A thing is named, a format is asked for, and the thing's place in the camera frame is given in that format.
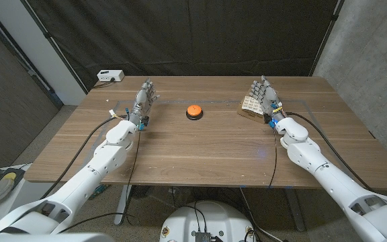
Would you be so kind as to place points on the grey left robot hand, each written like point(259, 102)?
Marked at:
point(141, 101)

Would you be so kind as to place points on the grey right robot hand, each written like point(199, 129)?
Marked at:
point(269, 99)

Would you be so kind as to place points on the clear patterned plastic bag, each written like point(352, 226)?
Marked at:
point(251, 105)

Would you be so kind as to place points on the cardboard packing box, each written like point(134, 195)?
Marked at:
point(249, 116)

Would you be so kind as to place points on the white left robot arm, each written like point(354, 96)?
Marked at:
point(106, 161)

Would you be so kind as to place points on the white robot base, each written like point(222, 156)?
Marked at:
point(210, 218)

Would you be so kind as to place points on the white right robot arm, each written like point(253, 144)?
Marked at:
point(317, 161)

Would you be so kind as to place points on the white power outlet box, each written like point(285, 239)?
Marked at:
point(110, 75)

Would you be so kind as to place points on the orange push button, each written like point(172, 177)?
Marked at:
point(194, 110)

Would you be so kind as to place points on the black backdrop curtain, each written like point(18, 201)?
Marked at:
point(186, 33)

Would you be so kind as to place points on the black backdrop stand pole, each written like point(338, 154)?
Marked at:
point(326, 37)
point(55, 50)

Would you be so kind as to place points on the teal item under table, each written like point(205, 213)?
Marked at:
point(98, 191)

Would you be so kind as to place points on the grey table leg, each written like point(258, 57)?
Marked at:
point(295, 210)
point(123, 205)

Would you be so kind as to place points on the dark brown door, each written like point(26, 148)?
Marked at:
point(8, 101)

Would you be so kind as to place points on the yellow black foot pedals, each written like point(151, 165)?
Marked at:
point(2, 174)

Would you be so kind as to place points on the white robot torso edge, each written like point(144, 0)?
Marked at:
point(45, 238)

